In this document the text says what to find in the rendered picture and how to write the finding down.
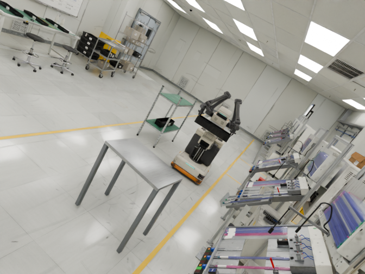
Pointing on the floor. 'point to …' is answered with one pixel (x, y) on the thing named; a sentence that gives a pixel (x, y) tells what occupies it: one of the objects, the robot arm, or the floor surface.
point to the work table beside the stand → (128, 149)
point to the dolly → (84, 47)
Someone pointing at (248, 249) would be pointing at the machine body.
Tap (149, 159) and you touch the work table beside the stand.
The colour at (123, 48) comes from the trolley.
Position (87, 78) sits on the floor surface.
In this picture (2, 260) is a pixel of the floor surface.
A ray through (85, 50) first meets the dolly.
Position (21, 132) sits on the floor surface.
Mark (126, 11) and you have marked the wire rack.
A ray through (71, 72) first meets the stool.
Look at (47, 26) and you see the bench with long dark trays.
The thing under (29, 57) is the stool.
